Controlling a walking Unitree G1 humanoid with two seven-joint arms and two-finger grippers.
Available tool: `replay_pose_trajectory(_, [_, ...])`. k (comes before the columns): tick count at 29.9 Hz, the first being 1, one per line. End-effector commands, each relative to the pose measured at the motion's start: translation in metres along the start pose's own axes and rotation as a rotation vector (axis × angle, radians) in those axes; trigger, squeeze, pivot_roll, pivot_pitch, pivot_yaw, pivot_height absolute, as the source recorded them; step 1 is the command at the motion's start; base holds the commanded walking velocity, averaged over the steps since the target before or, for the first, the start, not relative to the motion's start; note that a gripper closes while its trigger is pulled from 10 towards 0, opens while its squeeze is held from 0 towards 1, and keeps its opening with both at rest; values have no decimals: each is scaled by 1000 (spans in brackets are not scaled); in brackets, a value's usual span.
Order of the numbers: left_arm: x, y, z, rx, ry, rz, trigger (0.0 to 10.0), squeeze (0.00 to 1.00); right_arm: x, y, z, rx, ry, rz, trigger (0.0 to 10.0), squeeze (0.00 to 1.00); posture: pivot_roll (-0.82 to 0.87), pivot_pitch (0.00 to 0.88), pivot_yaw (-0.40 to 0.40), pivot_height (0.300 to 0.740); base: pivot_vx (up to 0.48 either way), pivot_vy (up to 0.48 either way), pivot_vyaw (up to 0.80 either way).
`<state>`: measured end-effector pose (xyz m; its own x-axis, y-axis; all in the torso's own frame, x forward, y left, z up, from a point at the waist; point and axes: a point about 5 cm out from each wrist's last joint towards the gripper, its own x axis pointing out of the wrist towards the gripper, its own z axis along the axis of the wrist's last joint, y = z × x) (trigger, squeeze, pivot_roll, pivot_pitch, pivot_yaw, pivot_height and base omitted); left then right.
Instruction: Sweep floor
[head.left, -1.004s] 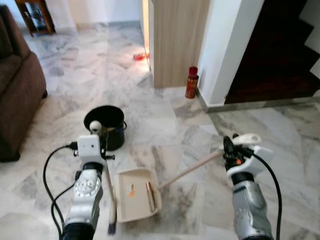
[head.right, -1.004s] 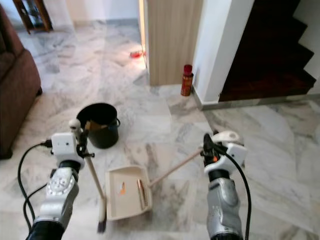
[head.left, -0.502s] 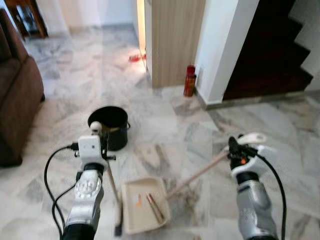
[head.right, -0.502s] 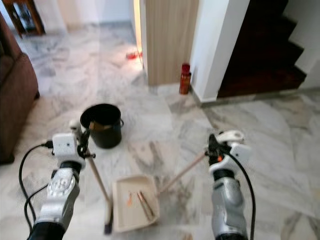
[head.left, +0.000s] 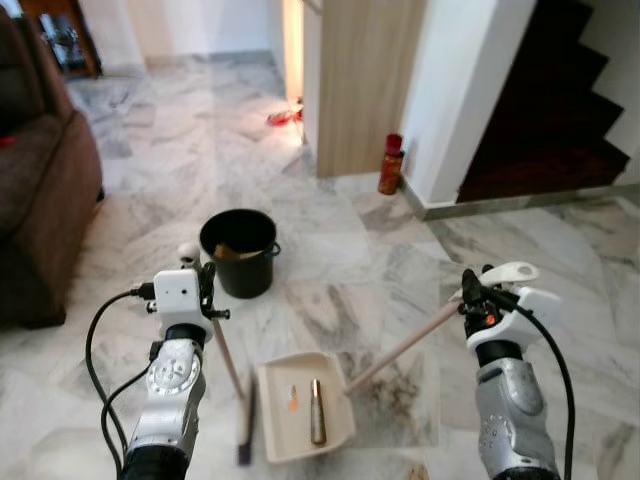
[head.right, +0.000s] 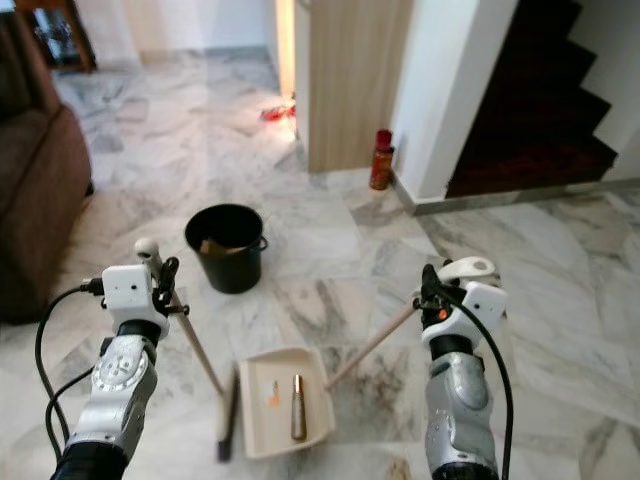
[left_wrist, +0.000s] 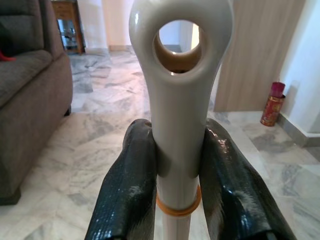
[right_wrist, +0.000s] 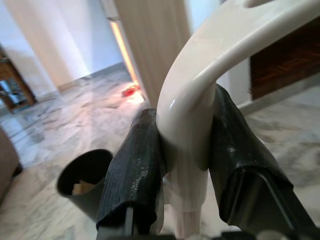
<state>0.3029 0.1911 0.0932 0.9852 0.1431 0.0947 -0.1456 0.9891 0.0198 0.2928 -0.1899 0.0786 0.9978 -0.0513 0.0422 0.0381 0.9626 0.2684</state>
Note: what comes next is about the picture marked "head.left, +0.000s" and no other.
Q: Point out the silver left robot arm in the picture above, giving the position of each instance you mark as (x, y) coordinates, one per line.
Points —
(172, 390)

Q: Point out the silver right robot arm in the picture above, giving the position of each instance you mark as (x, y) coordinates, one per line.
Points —
(515, 410)

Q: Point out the red floor item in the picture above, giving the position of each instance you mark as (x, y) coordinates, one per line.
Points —
(285, 117)

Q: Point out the black bucket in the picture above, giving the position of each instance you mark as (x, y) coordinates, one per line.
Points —
(240, 272)

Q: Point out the brown paper scrap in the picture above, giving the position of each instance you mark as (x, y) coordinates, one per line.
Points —
(236, 250)

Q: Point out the small orange scrap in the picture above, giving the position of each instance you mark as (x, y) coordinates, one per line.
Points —
(292, 398)

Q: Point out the brown metallic tube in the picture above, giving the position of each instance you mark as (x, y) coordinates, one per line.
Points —
(318, 412)

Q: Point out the orange bottle red cap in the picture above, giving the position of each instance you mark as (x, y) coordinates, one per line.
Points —
(390, 168)

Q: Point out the dark staircase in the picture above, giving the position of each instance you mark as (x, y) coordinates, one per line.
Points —
(545, 110)

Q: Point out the brown sofa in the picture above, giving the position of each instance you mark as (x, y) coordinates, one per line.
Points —
(40, 180)

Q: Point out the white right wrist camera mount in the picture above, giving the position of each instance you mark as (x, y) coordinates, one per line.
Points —
(525, 310)

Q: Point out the wooden wall panel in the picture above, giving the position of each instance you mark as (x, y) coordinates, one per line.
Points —
(365, 90)

